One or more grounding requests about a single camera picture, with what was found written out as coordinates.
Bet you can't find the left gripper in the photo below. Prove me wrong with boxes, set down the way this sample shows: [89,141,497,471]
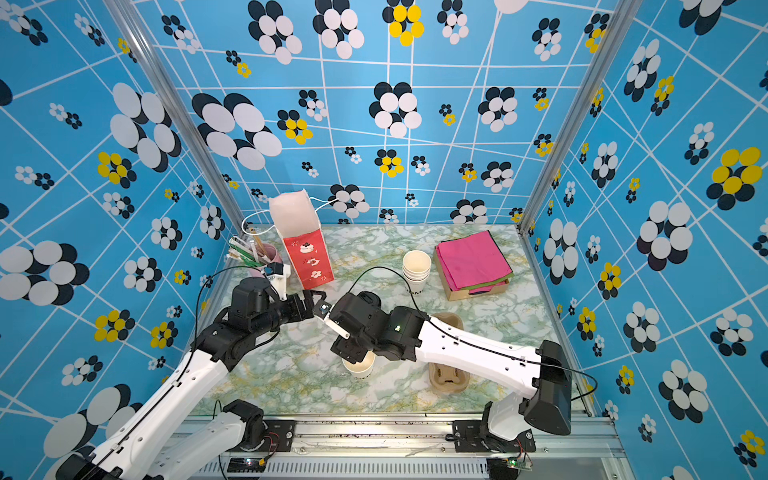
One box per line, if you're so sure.
[252,288,326,339]

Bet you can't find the white paper coffee cup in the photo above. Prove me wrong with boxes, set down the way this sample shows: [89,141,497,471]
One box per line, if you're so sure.
[342,351,376,379]

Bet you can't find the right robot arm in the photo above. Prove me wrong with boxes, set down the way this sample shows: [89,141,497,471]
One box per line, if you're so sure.
[313,292,572,441]

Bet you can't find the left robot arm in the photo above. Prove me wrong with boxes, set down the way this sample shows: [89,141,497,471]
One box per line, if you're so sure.
[55,277,326,479]

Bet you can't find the pink utensil cup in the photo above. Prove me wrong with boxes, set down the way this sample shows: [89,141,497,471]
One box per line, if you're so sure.
[249,243,290,278]

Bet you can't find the red white paper bag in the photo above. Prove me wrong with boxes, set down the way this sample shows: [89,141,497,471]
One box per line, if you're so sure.
[269,190,335,290]

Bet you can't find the stack of white paper cups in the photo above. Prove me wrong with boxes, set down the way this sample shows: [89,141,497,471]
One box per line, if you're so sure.
[402,250,432,294]

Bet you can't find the cardboard napkin box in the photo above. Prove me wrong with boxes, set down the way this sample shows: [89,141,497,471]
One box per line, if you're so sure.
[434,252,514,301]

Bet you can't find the stack of cardboard cup carriers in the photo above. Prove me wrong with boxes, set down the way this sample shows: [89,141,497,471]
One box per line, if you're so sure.
[428,312,471,394]

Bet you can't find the pink napkin stack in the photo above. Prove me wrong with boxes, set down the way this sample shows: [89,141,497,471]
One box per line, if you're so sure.
[435,231,514,295]

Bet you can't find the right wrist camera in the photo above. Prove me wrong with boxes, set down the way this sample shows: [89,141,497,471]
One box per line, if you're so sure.
[313,300,350,339]

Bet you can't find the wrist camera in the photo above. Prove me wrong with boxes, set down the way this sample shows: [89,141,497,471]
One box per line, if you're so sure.
[262,262,291,301]
[313,300,350,339]

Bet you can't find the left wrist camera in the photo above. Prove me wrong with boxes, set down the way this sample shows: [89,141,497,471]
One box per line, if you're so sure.
[262,262,291,301]

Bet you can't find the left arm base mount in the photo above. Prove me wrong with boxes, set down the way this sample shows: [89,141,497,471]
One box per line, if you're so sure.
[227,418,297,453]

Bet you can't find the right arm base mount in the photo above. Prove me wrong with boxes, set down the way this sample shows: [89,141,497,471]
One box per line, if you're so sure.
[446,420,537,454]

